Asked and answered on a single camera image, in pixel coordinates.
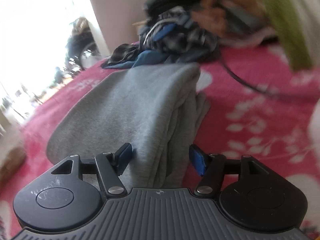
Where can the grey plaid shirt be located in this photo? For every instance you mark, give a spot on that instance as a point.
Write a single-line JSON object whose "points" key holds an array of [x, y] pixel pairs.
{"points": [[185, 42]]}

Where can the person's right hand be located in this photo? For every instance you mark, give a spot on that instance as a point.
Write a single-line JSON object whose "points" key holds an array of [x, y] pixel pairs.
{"points": [[240, 0]]}

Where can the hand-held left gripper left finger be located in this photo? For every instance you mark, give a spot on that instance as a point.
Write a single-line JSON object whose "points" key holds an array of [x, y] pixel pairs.
{"points": [[124, 155]]}

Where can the grey sweatshirt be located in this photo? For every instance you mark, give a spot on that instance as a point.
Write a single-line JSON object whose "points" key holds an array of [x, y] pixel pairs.
{"points": [[137, 110]]}

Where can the pink floral blanket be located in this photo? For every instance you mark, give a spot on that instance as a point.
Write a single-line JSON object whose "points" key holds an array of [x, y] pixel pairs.
{"points": [[250, 130]]}

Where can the black wheelchair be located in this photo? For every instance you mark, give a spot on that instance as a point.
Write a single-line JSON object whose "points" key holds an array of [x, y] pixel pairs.
{"points": [[80, 45]]}

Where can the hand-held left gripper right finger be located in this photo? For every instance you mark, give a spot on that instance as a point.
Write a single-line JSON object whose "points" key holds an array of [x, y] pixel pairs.
{"points": [[198, 158]]}

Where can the folded beige pants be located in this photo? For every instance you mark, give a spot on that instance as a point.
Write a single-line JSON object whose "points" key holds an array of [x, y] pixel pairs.
{"points": [[13, 160]]}

